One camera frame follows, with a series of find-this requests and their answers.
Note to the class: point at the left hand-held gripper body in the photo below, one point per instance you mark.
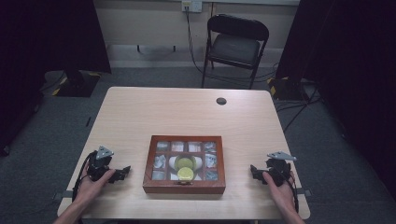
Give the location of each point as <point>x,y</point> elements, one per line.
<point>99,166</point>

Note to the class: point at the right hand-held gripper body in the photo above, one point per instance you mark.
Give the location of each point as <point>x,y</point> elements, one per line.
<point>279,172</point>

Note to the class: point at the wooden box with glass lid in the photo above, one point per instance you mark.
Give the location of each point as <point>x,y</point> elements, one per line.
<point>186,187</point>

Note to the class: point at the person's right hand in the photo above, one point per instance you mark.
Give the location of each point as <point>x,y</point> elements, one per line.
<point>284,196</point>

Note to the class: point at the person's left hand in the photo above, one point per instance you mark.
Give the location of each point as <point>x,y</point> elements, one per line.
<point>88,190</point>

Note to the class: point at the set of grey sachets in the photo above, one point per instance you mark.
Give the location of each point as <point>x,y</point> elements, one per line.
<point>160,161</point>

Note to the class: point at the small black floor object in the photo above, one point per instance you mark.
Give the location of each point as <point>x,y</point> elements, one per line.
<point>88,121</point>

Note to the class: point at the yellow-green round object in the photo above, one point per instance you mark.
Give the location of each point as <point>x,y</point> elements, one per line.
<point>171,161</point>

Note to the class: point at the black stand base striped tape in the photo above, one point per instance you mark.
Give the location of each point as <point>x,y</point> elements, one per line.
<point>285,88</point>
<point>77,85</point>

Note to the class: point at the black folding chair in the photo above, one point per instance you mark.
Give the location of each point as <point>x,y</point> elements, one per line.
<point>235,48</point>

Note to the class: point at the dark curtain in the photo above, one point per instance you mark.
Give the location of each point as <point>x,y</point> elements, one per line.
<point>351,62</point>
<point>37,46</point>

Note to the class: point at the white wall socket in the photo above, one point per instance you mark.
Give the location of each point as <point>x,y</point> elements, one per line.
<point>192,5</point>

